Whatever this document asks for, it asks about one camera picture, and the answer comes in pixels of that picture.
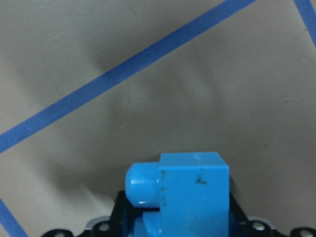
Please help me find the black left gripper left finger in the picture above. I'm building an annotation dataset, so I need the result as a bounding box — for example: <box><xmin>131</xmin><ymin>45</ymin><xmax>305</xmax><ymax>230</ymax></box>
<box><xmin>109</xmin><ymin>191</ymin><xmax>138</xmax><ymax>237</ymax></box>

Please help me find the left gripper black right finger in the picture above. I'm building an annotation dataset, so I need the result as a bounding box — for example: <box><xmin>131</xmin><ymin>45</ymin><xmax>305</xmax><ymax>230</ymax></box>
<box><xmin>229</xmin><ymin>192</ymin><xmax>248</xmax><ymax>237</ymax></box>

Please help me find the blue toy block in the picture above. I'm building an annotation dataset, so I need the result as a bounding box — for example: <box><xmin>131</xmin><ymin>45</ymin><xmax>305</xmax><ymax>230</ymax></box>
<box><xmin>125</xmin><ymin>152</ymin><xmax>230</xmax><ymax>237</ymax></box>

